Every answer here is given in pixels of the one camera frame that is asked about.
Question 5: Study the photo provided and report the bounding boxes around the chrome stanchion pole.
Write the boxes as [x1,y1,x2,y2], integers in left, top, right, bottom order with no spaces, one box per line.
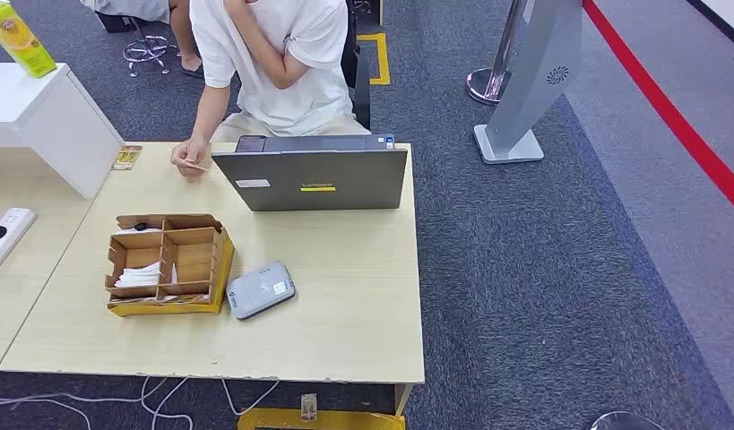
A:
[466,0,531,107]

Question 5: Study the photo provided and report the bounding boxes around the white shelf unit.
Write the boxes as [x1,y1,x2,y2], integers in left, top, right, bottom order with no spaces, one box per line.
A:
[0,62,125,202]

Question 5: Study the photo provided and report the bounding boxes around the person's right hand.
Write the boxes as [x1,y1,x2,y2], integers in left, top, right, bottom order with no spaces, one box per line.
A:
[169,134,212,179]

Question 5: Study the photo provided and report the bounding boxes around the chrome stool base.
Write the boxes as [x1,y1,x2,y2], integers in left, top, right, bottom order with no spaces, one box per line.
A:
[121,17,179,78]

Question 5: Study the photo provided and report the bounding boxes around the white room key cards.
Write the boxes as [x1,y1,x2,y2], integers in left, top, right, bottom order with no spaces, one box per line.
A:
[114,261,179,290]

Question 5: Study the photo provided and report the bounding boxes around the grey card reader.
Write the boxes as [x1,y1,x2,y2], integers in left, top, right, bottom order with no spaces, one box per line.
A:
[225,261,297,323]

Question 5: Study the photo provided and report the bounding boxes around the grey kiosk stand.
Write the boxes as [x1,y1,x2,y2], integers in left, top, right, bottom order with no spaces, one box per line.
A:
[473,0,584,166]

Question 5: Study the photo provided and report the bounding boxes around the grey Lenovo laptop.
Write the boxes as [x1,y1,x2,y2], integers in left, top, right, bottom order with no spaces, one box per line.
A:
[211,133,410,213]

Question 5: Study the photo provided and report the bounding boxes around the white power strip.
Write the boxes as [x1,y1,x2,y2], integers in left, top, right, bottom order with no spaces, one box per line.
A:
[0,207,39,283]

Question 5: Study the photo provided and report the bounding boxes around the chrome stanchion base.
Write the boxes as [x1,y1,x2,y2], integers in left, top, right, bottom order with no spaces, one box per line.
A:
[589,410,668,430]

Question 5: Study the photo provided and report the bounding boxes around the black office chair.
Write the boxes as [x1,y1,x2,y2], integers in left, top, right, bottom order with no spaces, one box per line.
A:
[341,0,373,132]

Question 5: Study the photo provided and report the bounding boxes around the cardboard divider box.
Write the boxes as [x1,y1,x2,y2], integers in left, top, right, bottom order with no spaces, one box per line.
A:
[104,213,236,319]

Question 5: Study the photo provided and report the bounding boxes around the yellow-green drink carton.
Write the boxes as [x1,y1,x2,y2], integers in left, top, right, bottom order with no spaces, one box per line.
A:
[0,0,57,80]

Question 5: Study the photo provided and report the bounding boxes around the person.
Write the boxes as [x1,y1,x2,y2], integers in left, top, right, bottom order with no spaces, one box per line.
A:
[168,0,373,179]
[78,0,206,80]

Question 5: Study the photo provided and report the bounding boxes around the wooden table leg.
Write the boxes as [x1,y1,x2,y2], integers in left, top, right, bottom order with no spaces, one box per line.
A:
[393,384,415,417]

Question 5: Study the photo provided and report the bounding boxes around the dark smartphone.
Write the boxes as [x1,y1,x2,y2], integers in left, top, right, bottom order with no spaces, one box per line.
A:
[236,134,268,154]

